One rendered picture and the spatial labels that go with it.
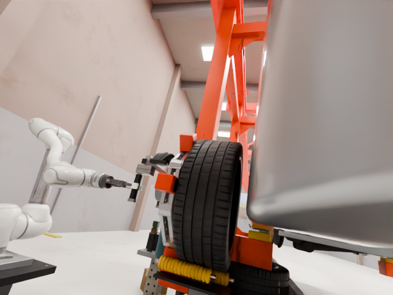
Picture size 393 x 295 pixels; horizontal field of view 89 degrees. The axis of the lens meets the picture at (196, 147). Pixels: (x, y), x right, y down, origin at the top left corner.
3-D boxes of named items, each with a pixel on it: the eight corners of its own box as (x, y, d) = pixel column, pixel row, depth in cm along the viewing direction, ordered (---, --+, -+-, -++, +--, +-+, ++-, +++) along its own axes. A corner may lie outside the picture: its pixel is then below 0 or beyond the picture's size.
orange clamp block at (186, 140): (192, 152, 105) (192, 135, 103) (178, 150, 107) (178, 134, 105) (196, 149, 111) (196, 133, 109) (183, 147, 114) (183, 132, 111)
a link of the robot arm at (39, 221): (-1, 239, 120) (33, 236, 140) (21, 242, 117) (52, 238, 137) (42, 123, 145) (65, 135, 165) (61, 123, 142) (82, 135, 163)
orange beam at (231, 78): (230, 44, 223) (231, 35, 227) (221, 44, 226) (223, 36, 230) (238, 121, 382) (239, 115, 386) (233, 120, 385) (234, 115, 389)
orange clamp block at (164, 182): (177, 194, 89) (169, 191, 81) (161, 192, 92) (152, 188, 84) (181, 179, 92) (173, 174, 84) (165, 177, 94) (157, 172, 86)
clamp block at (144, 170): (149, 174, 105) (152, 164, 107) (134, 172, 108) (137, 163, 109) (154, 177, 109) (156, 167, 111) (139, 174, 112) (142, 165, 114)
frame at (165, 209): (161, 251, 82) (188, 132, 100) (147, 248, 84) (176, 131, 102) (194, 243, 130) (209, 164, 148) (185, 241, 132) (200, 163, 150)
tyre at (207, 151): (242, 116, 94) (244, 171, 150) (195, 114, 101) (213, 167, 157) (219, 278, 65) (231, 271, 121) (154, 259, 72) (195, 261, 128)
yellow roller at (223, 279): (232, 290, 91) (234, 275, 93) (173, 272, 100) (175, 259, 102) (233, 286, 96) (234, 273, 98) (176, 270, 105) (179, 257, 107)
